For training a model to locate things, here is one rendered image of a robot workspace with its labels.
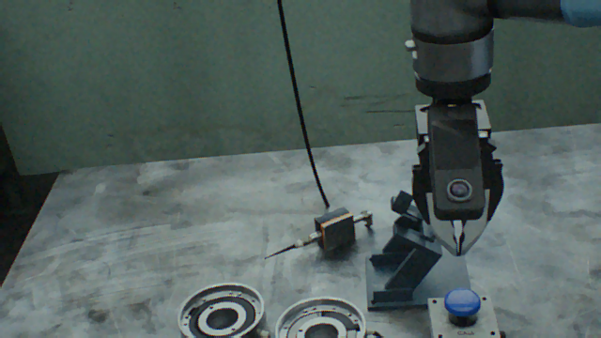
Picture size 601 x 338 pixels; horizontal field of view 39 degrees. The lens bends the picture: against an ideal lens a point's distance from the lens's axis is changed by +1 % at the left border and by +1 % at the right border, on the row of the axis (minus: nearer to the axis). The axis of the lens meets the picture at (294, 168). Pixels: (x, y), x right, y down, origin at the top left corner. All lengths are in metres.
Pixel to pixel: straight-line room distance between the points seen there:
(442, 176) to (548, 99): 1.94
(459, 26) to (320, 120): 1.91
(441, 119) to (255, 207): 0.51
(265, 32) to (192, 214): 1.33
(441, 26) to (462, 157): 0.12
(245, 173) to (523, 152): 0.43
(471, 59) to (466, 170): 0.10
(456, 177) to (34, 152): 2.23
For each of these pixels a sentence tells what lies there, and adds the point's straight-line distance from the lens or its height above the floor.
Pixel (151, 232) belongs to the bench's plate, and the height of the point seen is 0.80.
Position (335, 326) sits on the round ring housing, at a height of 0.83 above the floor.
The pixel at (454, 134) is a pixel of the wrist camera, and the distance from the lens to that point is 0.81.
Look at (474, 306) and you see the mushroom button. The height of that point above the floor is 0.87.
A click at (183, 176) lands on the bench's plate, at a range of 1.37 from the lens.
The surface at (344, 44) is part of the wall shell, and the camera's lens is 2.55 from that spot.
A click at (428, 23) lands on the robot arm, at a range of 0.78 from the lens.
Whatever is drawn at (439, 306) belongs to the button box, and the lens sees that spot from 0.99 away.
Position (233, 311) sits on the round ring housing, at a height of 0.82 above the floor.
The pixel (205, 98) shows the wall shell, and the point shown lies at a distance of 2.66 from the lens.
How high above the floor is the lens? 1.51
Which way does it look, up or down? 32 degrees down
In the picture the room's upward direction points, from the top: 8 degrees counter-clockwise
